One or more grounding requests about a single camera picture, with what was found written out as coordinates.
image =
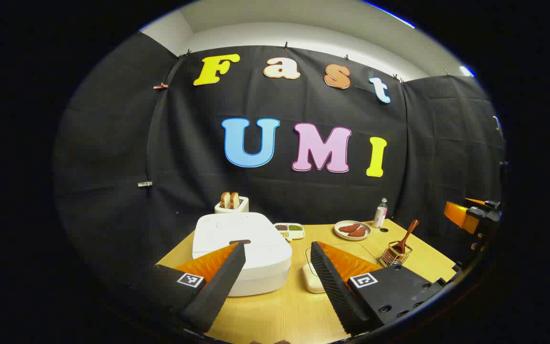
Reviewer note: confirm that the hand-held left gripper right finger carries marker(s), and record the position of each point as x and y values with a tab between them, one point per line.
330	282

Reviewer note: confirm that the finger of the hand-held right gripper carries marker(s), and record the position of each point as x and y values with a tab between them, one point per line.
456	214

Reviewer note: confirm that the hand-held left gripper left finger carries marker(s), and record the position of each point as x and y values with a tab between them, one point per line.
222	282

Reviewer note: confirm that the white rice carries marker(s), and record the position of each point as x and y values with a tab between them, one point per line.
312	279

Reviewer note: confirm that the white rice cooker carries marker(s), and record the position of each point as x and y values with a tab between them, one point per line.
237	229

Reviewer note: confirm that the brown wooden spoon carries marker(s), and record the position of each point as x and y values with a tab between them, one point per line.
406	236

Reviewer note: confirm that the clear glass rice container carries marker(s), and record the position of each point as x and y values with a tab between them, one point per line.
363	251

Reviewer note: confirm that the white round plate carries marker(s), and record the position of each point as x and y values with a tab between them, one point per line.
342	234

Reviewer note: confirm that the white divided spice dish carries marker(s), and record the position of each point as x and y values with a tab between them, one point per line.
289	231

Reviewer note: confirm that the white toaster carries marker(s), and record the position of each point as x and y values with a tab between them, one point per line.
232	209

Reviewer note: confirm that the clear bottle with pink label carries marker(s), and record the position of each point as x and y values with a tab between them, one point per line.
380	215

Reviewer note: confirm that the toasted bread slice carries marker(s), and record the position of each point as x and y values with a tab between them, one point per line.
235	199
226	199

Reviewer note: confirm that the white cloth clip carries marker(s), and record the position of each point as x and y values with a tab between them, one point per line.
145	184

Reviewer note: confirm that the black backdrop cloth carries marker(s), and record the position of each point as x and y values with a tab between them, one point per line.
184	143

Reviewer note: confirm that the red cloth clip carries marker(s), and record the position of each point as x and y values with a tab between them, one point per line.
160	86

